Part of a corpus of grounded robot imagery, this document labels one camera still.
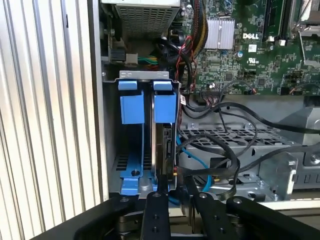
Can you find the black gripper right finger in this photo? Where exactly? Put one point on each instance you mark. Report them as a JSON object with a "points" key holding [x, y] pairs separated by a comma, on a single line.
{"points": [[212, 217]]}

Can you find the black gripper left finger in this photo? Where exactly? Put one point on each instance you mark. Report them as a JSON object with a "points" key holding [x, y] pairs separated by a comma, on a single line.
{"points": [[156, 215]]}

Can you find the hard disk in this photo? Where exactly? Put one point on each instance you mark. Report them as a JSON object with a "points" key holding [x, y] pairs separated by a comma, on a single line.
{"points": [[163, 107]]}

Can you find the empty blue disk carrier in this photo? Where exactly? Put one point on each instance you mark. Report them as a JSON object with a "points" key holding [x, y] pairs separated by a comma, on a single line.
{"points": [[131, 107]]}

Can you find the metal disk bay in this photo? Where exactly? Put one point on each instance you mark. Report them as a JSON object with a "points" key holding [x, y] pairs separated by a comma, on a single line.
{"points": [[143, 74]]}

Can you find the black RAM slot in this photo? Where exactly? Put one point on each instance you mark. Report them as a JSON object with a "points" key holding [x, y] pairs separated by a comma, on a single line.
{"points": [[287, 17], [271, 15]]}

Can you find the gray perforated drive cage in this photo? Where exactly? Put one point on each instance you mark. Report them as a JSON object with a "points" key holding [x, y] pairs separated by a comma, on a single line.
{"points": [[275, 185]]}

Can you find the multicolour front panel connector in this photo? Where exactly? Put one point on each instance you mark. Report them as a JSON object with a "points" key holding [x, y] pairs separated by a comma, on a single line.
{"points": [[212, 96]]}

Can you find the dark gray PC case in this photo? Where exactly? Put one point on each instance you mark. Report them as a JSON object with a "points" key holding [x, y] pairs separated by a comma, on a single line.
{"points": [[96, 100]]}

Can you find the green Dell motherboard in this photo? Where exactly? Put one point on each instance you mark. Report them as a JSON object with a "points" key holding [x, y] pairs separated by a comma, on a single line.
{"points": [[262, 70]]}

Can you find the silver finned heatsink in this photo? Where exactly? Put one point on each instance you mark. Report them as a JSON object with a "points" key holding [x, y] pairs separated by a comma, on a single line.
{"points": [[220, 33]]}

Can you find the metal locking lever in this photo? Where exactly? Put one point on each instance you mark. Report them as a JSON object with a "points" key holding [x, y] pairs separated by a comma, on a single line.
{"points": [[301, 47]]}

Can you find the silver power supply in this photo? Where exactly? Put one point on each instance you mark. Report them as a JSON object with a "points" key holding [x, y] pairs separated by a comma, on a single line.
{"points": [[142, 17]]}

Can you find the CPU socket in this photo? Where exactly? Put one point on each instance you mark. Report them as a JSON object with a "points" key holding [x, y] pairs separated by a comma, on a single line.
{"points": [[312, 12]]}

